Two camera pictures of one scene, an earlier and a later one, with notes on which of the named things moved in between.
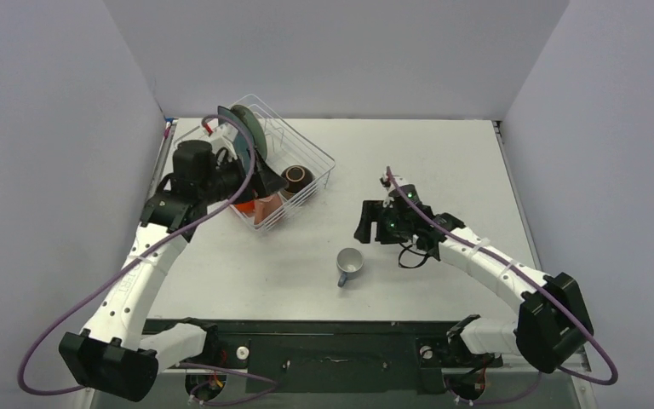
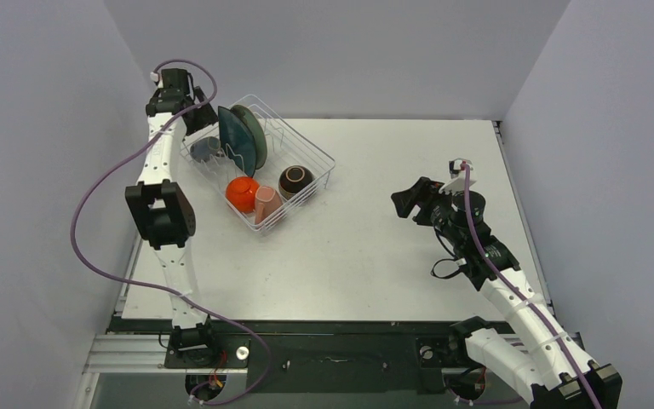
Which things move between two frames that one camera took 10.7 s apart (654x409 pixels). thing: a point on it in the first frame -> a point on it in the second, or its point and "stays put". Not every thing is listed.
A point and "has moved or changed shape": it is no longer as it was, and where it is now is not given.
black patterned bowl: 297,176 stays put
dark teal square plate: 243,140 stays put
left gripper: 266,181 -> 204,118
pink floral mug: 265,206 stays put
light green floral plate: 255,125 stays put
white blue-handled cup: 349,262 has moved or changed shape
